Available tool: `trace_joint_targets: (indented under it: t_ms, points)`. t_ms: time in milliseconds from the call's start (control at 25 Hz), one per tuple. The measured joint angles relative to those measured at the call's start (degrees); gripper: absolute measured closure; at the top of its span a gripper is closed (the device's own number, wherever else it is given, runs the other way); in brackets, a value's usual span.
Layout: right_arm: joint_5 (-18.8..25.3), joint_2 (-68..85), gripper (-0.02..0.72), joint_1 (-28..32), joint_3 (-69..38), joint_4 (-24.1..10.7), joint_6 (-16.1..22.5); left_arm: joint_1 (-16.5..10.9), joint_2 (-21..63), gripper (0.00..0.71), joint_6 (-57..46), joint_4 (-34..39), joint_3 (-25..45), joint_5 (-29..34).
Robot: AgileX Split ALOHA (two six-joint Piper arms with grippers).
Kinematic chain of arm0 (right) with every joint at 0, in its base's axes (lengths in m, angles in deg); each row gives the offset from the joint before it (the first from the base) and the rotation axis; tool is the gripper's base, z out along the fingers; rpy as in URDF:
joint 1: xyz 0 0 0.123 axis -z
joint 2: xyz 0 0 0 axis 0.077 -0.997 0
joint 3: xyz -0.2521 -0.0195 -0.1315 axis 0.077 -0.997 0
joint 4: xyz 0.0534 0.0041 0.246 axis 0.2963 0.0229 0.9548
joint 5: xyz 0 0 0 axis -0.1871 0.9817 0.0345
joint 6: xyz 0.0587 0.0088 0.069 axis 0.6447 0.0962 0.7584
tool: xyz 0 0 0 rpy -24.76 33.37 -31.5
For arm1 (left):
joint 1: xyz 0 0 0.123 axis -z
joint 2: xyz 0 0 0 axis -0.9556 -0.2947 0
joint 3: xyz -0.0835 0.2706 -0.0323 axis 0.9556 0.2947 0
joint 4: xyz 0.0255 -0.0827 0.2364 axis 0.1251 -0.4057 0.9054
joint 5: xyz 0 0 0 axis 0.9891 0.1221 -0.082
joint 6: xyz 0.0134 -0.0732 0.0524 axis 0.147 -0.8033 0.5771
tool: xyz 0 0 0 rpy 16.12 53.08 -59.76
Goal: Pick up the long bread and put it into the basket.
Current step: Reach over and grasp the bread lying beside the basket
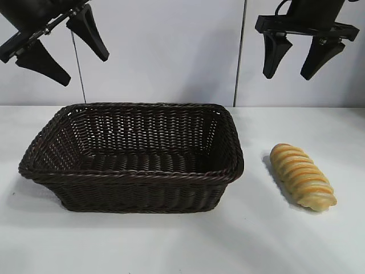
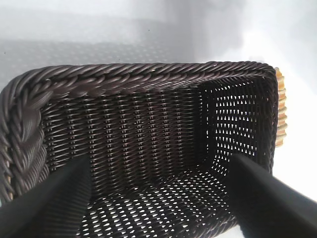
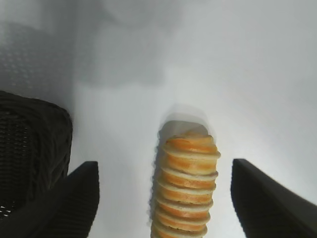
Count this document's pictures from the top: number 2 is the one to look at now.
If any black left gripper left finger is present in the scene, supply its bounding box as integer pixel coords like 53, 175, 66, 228
0, 155, 94, 238

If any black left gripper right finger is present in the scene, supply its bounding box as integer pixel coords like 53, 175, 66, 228
229, 153, 317, 238

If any long twisted striped bread loaf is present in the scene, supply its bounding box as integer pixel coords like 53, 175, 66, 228
274, 66, 289, 148

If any dark brown woven wicker basket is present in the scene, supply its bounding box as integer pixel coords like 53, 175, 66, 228
0, 60, 279, 238

